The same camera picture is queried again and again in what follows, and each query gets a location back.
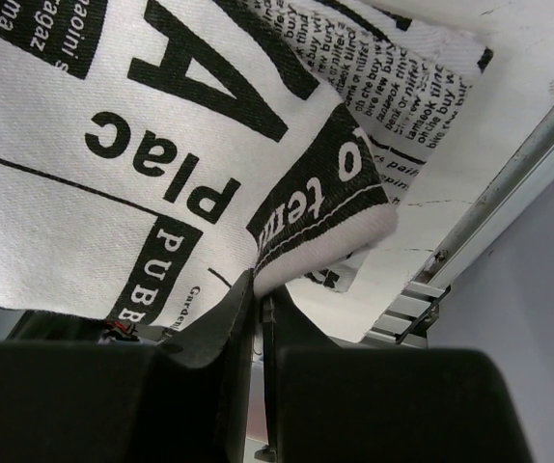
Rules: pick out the aluminium mounting rail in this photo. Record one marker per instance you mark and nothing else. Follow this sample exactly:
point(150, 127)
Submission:
point(526, 175)

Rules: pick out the newspaper print trousers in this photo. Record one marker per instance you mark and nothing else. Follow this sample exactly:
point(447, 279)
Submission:
point(153, 151)

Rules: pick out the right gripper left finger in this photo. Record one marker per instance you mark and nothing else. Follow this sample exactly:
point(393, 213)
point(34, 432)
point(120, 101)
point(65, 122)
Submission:
point(183, 400)

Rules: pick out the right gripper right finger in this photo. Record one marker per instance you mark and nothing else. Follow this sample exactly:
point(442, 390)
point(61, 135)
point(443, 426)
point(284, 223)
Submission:
point(329, 403)

